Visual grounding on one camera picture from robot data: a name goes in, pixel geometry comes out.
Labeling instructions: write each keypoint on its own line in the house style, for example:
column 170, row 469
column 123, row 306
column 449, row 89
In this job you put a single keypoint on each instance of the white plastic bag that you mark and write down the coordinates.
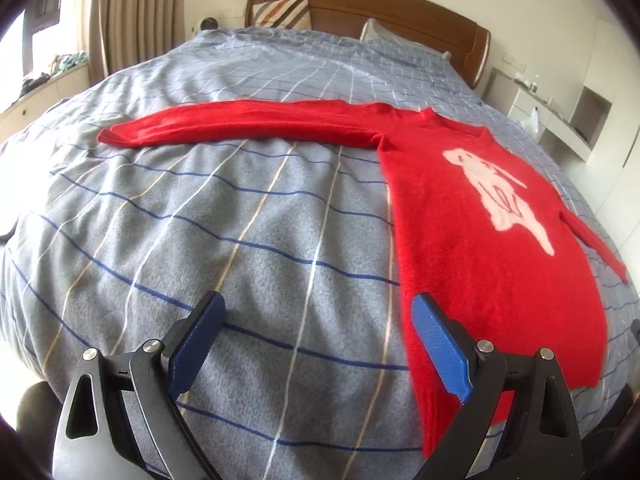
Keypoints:
column 533, row 121

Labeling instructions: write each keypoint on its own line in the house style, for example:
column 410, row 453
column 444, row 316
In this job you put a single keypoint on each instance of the grey pillow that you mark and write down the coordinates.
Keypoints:
column 385, row 35

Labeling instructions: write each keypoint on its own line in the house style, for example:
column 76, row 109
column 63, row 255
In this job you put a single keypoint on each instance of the beige curtain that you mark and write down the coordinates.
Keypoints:
column 135, row 15

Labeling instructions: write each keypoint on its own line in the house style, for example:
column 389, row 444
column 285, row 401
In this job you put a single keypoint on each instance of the white shelf unit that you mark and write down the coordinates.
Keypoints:
column 555, row 125

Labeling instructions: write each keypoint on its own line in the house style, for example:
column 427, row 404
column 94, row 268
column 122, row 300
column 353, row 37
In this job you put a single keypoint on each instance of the dark clothes pile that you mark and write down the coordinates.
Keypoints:
column 34, row 83

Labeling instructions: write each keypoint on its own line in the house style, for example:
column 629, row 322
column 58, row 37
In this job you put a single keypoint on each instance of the white drawer cabinet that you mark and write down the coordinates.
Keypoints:
column 45, row 97

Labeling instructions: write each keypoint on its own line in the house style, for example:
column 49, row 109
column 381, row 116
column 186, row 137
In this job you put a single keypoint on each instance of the wooden headboard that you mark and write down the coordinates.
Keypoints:
column 375, row 5

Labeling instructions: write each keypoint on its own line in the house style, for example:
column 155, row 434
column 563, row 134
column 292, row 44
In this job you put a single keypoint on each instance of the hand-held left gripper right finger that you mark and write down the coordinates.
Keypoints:
column 442, row 345

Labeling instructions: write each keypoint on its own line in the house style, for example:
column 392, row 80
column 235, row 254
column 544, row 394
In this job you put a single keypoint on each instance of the striped pillow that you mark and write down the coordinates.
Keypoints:
column 280, row 14

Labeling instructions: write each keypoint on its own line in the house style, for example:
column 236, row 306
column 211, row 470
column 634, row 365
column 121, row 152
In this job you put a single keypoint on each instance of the window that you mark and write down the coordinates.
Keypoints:
column 20, row 55

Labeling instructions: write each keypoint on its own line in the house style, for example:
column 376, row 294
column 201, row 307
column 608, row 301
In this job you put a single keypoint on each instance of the red sweater with white print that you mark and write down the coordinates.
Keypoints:
column 465, row 270

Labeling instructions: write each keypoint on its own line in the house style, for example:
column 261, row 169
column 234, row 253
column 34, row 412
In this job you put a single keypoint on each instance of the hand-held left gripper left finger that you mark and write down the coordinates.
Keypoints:
column 196, row 340

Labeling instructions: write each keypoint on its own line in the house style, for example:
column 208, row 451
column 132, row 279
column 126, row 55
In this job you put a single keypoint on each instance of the grey plaid bed blanket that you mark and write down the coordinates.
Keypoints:
column 200, row 210

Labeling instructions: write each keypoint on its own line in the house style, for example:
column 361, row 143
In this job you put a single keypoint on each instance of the pile of colourful clothes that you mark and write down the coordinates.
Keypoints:
column 67, row 61

